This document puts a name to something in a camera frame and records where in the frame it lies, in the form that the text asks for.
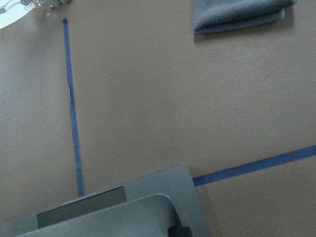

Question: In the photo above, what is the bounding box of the folded grey pink cloth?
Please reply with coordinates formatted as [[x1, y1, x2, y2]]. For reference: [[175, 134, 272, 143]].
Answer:
[[193, 0, 297, 35]]

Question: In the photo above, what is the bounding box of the grey laptop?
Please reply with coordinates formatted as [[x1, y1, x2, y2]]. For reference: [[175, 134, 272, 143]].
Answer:
[[0, 163, 211, 237]]

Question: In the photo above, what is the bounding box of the aluminium frame post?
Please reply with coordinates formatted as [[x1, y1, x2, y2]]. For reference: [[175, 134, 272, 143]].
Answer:
[[37, 0, 71, 11]]

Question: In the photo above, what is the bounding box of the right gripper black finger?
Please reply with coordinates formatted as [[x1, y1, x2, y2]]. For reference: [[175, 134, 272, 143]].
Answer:
[[168, 226, 192, 237]]

